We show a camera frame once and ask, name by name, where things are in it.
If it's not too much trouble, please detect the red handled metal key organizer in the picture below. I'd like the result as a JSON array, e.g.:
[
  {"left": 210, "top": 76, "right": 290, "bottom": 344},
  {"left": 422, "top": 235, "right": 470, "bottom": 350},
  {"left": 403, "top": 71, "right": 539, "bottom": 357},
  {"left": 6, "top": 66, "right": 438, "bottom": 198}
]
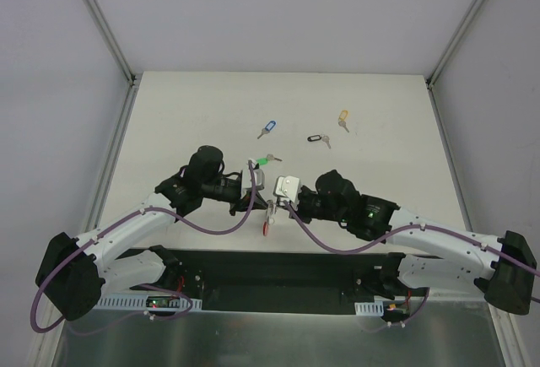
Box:
[{"left": 262, "top": 200, "right": 277, "bottom": 236}]

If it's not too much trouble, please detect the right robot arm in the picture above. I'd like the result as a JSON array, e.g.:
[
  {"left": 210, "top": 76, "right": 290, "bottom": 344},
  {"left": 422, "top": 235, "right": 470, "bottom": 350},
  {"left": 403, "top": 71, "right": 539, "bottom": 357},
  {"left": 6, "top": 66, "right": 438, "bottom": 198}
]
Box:
[{"left": 273, "top": 170, "right": 539, "bottom": 316}]

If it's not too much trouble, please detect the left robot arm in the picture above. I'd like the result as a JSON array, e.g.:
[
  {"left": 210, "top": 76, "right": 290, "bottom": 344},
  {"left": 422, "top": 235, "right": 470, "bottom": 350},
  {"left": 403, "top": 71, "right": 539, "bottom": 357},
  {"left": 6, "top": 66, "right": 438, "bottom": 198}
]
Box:
[{"left": 30, "top": 145, "right": 267, "bottom": 321}]

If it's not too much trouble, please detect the key with green tag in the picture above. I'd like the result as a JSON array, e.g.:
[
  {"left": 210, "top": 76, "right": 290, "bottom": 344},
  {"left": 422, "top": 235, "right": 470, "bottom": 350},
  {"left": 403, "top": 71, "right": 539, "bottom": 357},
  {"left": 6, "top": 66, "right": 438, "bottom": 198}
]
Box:
[{"left": 256, "top": 154, "right": 283, "bottom": 166}]

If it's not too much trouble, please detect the key with black tag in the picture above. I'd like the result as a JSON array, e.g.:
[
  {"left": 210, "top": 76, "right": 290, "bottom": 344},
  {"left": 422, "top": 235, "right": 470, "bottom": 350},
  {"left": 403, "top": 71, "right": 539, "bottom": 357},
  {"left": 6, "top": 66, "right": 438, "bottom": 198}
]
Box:
[{"left": 306, "top": 134, "right": 332, "bottom": 149}]

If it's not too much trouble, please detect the key with blue rectangular tag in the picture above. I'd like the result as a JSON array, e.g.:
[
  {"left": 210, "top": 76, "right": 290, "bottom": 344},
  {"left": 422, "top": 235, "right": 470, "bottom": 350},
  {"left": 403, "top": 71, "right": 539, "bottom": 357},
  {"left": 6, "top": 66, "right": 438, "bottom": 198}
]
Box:
[{"left": 257, "top": 120, "right": 277, "bottom": 139}]

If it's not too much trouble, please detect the key with yellow tag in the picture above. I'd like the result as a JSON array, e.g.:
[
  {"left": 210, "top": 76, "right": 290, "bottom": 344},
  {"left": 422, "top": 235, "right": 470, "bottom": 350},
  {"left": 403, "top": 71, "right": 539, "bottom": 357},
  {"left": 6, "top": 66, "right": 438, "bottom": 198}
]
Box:
[{"left": 337, "top": 110, "right": 349, "bottom": 132}]

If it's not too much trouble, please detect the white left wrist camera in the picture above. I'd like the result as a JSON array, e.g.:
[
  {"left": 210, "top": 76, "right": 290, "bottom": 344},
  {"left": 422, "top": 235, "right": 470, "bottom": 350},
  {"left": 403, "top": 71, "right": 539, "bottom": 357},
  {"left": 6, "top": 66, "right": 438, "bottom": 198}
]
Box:
[{"left": 240, "top": 158, "right": 265, "bottom": 193}]

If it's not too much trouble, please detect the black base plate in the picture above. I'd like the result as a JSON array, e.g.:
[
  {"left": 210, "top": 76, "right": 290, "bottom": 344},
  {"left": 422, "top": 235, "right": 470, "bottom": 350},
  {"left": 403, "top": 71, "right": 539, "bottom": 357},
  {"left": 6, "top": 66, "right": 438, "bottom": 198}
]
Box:
[{"left": 78, "top": 245, "right": 484, "bottom": 313}]

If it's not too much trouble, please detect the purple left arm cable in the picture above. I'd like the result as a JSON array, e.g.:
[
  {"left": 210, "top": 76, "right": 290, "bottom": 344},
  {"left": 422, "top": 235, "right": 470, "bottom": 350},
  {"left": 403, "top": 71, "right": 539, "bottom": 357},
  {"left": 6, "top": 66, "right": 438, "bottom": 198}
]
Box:
[{"left": 31, "top": 159, "right": 258, "bottom": 334}]

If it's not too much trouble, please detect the aluminium frame rail right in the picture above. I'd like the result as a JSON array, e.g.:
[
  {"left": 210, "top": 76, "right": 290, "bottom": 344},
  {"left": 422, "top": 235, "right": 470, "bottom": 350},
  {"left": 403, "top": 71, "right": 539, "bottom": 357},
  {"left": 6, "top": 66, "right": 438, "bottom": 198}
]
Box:
[{"left": 424, "top": 0, "right": 524, "bottom": 367}]

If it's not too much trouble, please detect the aluminium frame rail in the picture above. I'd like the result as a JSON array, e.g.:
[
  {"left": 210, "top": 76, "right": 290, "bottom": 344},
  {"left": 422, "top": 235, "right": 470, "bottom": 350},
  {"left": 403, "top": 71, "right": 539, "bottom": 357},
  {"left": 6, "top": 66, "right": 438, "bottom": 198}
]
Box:
[
  {"left": 26, "top": 0, "right": 142, "bottom": 366},
  {"left": 424, "top": 0, "right": 524, "bottom": 367}
]

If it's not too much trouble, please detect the aluminium frame rail left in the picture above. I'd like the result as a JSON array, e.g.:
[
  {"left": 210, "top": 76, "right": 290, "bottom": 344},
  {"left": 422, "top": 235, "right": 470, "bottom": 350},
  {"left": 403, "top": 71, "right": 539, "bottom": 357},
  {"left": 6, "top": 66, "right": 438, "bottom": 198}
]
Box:
[{"left": 26, "top": 0, "right": 142, "bottom": 366}]

